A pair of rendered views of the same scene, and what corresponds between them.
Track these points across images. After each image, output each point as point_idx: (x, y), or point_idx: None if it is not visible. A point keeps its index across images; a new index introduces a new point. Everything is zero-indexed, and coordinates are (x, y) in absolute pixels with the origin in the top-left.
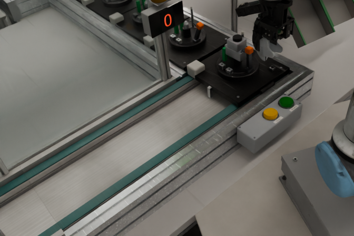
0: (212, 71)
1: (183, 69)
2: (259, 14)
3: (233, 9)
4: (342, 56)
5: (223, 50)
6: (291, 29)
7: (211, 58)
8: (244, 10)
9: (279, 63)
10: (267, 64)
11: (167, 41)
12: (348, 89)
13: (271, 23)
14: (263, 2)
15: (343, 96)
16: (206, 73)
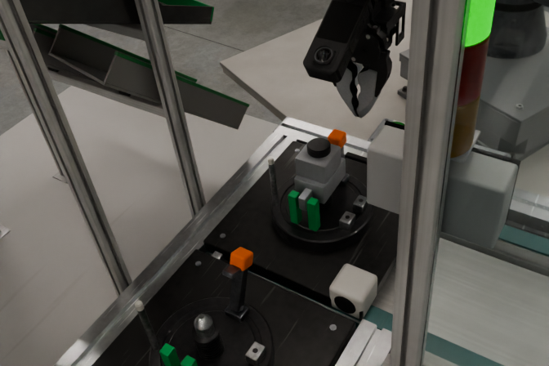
0: (348, 255)
1: (354, 330)
2: (366, 24)
3: (109, 232)
4: (168, 136)
5: (316, 207)
6: (213, 115)
7: (293, 271)
8: (350, 48)
9: (283, 154)
10: (289, 171)
11: None
12: (265, 122)
13: (389, 11)
14: None
15: None
16: (361, 264)
